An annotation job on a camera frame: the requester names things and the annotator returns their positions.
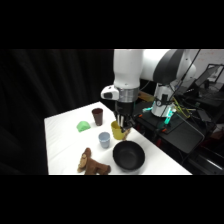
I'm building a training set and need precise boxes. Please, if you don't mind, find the dark brown cup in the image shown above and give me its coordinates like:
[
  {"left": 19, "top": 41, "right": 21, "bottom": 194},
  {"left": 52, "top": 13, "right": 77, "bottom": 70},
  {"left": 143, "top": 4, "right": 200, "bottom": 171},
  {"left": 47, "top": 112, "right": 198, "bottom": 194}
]
[{"left": 91, "top": 107, "right": 104, "bottom": 127}]

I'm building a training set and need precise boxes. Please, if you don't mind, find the black bowl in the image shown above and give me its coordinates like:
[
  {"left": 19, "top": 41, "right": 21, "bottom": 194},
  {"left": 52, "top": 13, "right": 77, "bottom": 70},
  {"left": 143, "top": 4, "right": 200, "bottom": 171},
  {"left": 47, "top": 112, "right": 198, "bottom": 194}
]
[{"left": 112, "top": 140, "right": 146, "bottom": 173}]

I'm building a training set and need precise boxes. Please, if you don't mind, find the green light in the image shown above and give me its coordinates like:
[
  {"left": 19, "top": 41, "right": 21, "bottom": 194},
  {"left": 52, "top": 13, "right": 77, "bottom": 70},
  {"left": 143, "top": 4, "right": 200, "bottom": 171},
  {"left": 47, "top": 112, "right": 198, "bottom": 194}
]
[{"left": 142, "top": 105, "right": 177, "bottom": 129}]

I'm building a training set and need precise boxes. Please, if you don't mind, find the green sponge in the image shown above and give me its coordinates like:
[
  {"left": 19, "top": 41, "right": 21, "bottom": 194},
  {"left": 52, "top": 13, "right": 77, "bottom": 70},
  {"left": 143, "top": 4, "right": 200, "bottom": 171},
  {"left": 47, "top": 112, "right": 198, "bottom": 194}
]
[{"left": 76, "top": 120, "right": 92, "bottom": 133}]

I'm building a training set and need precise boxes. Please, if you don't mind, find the yellow green cable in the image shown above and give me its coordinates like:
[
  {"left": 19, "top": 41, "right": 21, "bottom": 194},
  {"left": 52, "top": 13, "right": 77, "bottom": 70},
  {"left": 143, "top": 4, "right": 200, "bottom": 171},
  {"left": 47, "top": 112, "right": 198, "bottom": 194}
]
[{"left": 172, "top": 99, "right": 193, "bottom": 120}]

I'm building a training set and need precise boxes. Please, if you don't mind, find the yellow cup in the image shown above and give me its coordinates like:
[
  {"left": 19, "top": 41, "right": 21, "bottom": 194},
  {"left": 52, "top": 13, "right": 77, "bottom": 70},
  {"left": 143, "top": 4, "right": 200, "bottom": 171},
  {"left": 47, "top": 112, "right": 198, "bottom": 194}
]
[{"left": 110, "top": 120, "right": 131, "bottom": 141}]

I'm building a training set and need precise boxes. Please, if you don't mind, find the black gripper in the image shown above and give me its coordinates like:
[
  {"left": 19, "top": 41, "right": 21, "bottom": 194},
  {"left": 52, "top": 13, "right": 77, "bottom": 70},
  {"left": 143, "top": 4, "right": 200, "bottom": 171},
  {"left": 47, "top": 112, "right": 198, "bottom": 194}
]
[{"left": 114, "top": 101, "right": 136, "bottom": 132}]

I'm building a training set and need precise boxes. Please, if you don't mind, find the black robot stand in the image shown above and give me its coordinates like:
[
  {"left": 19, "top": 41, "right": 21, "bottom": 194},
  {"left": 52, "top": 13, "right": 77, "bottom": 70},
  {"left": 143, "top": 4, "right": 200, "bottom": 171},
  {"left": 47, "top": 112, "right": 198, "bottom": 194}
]
[{"left": 123, "top": 98, "right": 206, "bottom": 154}]

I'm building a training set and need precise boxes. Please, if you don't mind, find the light blue cup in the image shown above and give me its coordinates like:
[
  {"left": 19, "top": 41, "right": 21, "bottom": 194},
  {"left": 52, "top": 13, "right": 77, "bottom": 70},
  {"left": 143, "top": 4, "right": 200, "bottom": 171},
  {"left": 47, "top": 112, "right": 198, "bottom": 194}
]
[{"left": 97, "top": 131, "right": 111, "bottom": 149}]

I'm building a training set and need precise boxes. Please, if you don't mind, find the brown striped plush toy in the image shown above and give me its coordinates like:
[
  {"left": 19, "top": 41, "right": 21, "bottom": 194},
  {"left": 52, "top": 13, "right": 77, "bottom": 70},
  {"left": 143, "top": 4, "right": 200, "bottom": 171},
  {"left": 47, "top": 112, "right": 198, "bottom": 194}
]
[{"left": 77, "top": 147, "right": 112, "bottom": 176}]

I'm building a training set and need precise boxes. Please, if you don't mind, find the black curtain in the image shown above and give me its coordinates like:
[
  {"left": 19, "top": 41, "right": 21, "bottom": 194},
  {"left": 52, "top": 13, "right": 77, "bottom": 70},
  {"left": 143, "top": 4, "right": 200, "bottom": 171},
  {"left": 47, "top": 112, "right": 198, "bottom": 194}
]
[{"left": 0, "top": 49, "right": 116, "bottom": 176}]

